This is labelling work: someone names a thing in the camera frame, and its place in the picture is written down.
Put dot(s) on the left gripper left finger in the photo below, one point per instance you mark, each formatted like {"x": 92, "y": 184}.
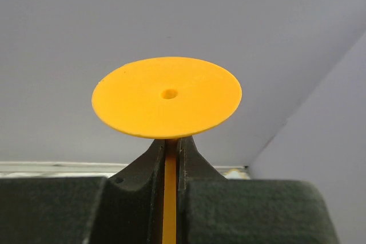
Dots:
{"x": 83, "y": 204}

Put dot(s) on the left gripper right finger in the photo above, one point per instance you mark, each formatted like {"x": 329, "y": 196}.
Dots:
{"x": 213, "y": 209}

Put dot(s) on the yellow plastic wine glass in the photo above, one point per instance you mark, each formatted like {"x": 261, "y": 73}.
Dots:
{"x": 167, "y": 100}

